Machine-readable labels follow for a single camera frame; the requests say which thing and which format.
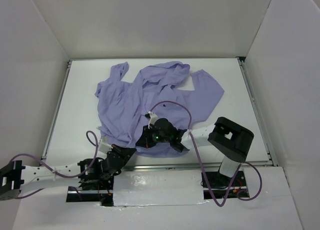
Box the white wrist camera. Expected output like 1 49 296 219
145 111 158 129
98 136 113 154

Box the lavender zip-up jacket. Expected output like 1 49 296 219
95 61 225 148

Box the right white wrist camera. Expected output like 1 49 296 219
145 111 158 129

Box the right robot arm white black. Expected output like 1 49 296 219
136 112 254 186

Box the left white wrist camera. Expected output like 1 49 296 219
98 136 113 154

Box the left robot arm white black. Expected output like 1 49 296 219
0 145 136 201

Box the silver foil tape panel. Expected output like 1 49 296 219
113 170 205 207

